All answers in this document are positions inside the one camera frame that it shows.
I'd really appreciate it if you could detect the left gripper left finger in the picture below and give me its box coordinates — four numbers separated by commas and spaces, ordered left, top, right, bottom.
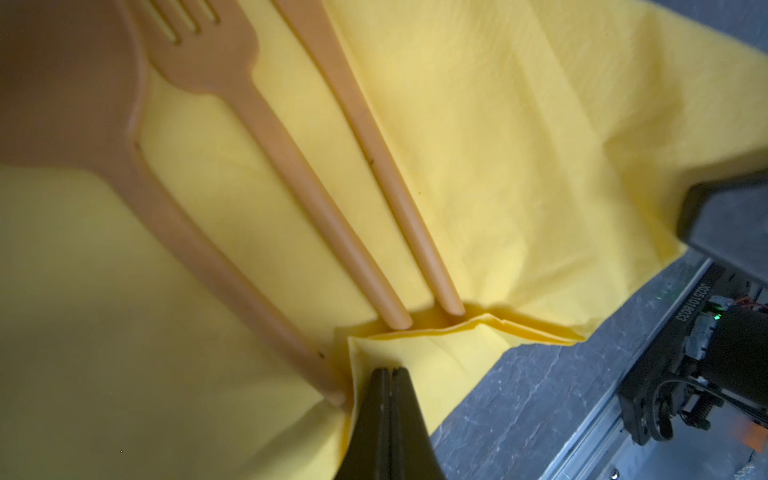
335, 368, 391, 480

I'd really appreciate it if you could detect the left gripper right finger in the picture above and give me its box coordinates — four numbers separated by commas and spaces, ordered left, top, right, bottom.
391, 368, 446, 480

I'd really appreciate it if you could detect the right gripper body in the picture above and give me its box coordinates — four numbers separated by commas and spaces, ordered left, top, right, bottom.
676, 170, 767, 282

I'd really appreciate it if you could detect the orange plastic knife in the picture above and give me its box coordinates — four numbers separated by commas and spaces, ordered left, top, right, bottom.
274, 0, 465, 316

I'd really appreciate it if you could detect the orange plastic spoon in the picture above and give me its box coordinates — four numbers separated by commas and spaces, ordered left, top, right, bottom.
1, 1, 353, 409

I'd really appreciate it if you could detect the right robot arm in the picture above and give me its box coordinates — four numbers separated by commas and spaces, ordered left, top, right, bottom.
649, 170, 767, 429

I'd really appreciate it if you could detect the aluminium front rail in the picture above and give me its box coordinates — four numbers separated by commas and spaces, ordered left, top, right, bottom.
542, 261, 767, 479

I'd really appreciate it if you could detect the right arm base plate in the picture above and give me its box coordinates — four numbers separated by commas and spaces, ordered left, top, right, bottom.
617, 262, 726, 446

